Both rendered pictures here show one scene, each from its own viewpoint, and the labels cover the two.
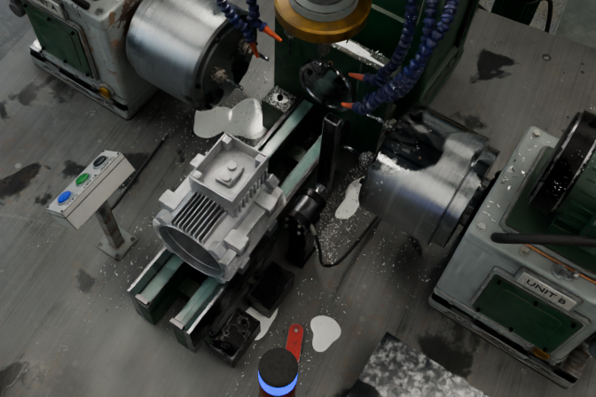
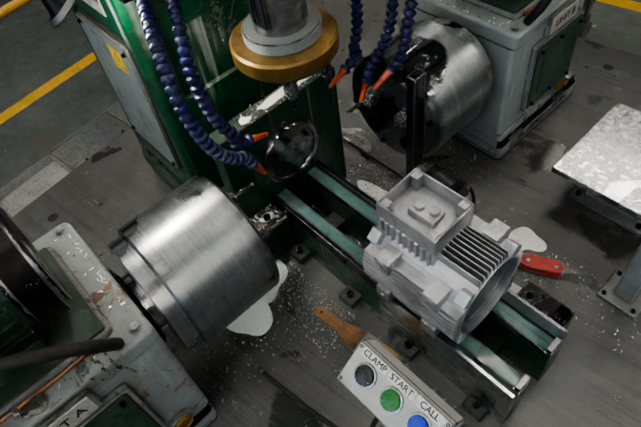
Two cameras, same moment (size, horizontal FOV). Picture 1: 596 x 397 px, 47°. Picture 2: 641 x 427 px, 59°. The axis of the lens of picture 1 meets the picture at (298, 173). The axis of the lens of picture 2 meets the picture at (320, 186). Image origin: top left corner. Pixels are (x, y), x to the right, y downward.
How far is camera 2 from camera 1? 0.98 m
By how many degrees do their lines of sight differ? 38
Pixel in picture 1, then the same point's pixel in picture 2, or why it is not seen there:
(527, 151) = not seen: outside the picture
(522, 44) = not seen: hidden behind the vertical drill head
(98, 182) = (403, 375)
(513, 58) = not seen: hidden behind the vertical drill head
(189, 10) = (181, 218)
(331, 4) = (308, 16)
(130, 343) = not seen: outside the picture
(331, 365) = (560, 239)
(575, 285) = not seen: outside the picture
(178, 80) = (258, 270)
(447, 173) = (455, 43)
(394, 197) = (458, 97)
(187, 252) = (467, 320)
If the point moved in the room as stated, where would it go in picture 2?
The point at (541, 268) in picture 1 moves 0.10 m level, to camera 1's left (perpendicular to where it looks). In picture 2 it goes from (555, 5) to (553, 32)
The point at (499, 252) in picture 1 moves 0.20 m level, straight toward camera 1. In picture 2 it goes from (537, 27) to (627, 70)
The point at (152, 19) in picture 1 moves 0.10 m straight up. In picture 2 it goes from (173, 266) to (151, 228)
